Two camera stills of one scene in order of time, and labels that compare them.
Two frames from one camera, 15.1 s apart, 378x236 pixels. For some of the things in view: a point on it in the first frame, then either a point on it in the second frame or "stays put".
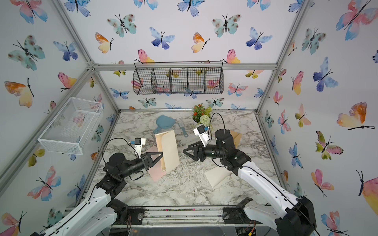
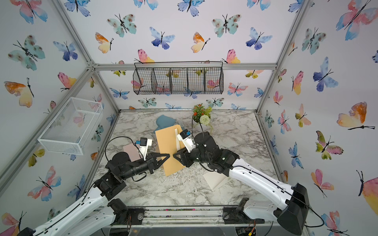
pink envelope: (156, 170) → (133, 151)
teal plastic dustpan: (164, 122) stays put
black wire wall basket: (178, 77) stays put
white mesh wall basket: (70, 129) stays put
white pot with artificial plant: (202, 114) stays put
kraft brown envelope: (236, 138) → (170, 140)
